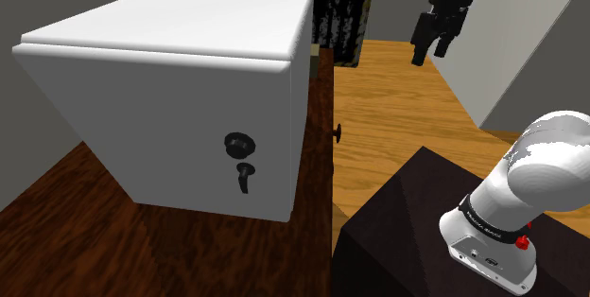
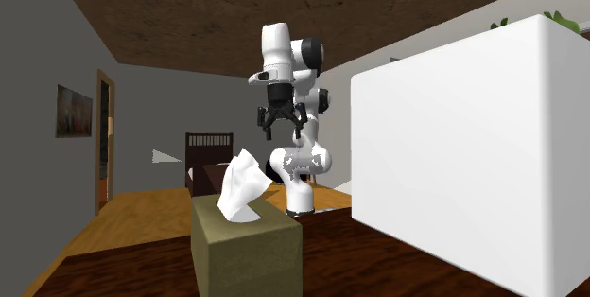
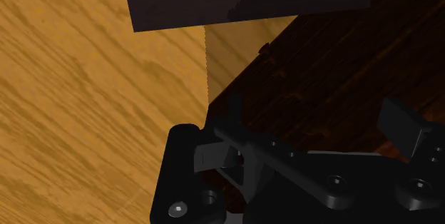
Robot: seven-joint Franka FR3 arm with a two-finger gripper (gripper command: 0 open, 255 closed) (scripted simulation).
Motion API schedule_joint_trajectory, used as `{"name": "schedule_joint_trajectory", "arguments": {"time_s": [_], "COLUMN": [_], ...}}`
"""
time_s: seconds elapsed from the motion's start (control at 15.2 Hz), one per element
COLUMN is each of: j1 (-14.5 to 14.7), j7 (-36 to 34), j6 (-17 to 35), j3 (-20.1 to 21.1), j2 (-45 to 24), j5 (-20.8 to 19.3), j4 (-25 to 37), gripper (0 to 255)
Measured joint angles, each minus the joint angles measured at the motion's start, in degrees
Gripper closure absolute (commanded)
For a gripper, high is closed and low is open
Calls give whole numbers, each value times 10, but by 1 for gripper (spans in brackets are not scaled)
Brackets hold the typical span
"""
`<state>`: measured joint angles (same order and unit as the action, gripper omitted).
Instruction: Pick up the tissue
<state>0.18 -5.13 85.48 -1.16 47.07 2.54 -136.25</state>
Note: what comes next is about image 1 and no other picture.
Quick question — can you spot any black yellow striped crate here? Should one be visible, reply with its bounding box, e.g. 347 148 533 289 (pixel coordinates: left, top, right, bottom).
275 0 377 68

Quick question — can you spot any small beige box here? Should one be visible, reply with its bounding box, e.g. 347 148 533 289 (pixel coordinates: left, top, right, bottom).
309 44 321 79

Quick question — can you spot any dark robot stand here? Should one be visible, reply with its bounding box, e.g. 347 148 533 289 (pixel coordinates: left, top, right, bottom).
331 145 590 297

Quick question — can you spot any white safe with black dial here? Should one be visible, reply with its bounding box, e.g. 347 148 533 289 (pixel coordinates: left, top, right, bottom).
11 0 316 223

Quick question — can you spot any dark brown wooden dresser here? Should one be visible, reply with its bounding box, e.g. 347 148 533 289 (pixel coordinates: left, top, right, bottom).
0 46 343 297

